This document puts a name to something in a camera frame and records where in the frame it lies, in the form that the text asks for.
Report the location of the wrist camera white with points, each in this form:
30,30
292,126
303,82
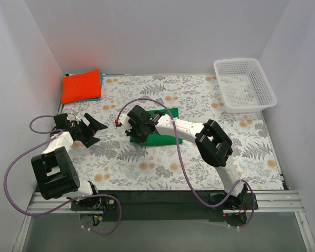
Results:
73,119
123,121

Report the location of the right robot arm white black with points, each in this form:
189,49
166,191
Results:
214,146

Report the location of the white plastic basket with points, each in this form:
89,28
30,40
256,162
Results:
244,85

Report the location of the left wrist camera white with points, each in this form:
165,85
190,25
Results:
73,119

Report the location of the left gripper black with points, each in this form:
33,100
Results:
84,131

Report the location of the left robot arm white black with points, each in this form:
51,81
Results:
55,173

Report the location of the folded blue t shirt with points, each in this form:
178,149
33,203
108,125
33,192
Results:
101,82

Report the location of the floral patterned table mat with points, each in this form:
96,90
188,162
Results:
116,164

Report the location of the folded orange t shirt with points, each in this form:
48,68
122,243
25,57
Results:
80,87

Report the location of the green t shirt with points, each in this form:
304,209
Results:
159,140

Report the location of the aluminium rail frame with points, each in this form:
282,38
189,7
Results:
274,221

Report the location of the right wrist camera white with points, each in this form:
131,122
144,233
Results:
123,121

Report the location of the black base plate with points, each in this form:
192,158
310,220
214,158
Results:
160,205

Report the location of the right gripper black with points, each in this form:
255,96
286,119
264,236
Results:
133,126

